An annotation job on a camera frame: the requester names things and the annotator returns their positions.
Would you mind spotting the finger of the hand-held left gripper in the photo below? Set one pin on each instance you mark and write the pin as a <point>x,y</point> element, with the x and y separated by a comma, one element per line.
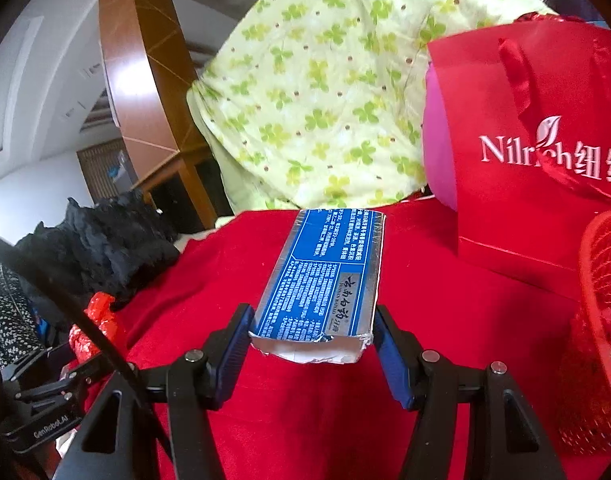
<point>60,387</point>

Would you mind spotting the pink pillow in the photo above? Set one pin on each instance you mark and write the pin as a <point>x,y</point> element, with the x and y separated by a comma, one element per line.
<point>438,150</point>

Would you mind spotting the red plastic wrapper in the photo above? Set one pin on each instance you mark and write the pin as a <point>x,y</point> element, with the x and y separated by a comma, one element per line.
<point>97,320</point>

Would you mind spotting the red paper gift bag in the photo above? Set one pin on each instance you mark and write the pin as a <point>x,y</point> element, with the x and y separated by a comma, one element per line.
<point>485,200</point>

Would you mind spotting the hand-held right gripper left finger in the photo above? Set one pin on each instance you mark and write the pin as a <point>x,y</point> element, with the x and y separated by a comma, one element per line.
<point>235,355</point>

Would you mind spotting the blue cardboard box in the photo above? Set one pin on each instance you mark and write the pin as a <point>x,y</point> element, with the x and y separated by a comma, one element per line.
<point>325,270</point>

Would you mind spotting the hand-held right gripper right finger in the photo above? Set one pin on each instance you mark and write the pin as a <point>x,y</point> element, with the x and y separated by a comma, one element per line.
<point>395,360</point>

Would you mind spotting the red blanket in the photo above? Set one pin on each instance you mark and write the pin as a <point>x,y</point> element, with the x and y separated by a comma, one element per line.
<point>310,435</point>

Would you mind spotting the black white spotted cloth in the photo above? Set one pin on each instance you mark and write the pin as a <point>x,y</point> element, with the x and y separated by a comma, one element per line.
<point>5,320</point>

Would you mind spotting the green clover print quilt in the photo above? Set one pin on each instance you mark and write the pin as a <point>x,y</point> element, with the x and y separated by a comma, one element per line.
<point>335,85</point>

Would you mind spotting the wooden cabinet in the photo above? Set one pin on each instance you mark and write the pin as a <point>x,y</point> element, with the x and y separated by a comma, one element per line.
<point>135,60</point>

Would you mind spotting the red mesh basket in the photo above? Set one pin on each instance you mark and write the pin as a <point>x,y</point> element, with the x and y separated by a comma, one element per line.
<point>585,400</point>

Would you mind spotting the brown slatted radiator cover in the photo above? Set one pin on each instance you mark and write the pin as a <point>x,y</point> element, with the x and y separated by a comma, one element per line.
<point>100,165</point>

